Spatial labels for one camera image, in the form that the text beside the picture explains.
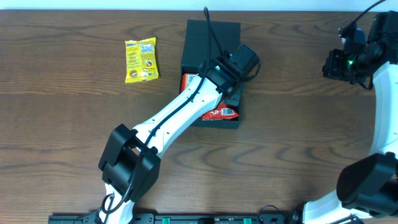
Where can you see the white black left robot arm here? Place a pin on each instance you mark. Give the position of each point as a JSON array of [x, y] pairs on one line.
[[130, 162]]

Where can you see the black gift box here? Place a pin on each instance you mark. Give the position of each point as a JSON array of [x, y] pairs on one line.
[[195, 52]]

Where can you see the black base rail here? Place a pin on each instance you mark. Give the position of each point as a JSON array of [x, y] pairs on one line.
[[266, 215]]

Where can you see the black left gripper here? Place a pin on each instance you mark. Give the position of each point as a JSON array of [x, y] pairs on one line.
[[233, 99]]

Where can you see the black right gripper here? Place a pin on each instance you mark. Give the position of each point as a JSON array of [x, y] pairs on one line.
[[333, 66]]

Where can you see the orange snack box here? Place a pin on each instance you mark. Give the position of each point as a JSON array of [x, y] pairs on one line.
[[186, 79]]

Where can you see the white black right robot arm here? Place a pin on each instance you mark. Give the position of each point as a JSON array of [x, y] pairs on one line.
[[368, 187]]

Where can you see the yellow candy bag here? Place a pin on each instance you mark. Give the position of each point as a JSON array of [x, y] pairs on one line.
[[141, 64]]

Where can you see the red candy bag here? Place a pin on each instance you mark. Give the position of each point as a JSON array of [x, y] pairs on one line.
[[222, 112]]

